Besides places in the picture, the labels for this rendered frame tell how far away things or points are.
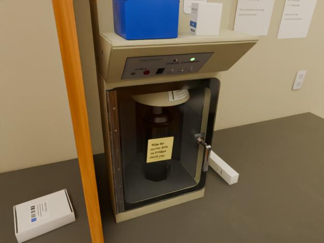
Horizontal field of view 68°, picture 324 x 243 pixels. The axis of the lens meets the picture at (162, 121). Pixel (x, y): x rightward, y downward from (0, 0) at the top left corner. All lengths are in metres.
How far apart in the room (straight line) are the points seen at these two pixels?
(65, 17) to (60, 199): 0.61
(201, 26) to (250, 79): 0.89
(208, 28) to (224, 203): 0.61
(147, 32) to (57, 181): 0.73
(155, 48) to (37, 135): 0.75
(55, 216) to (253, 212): 0.64
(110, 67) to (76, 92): 0.08
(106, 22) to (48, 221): 0.59
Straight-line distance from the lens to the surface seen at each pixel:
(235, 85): 1.33
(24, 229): 0.85
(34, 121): 1.07
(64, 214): 0.84
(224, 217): 0.88
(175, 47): 0.48
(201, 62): 0.56
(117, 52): 0.44
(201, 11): 0.53
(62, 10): 0.44
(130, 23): 0.44
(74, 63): 0.45
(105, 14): 0.54
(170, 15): 0.47
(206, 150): 0.70
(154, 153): 0.68
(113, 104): 0.58
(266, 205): 0.96
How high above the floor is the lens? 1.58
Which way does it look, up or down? 28 degrees down
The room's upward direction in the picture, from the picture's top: 2 degrees clockwise
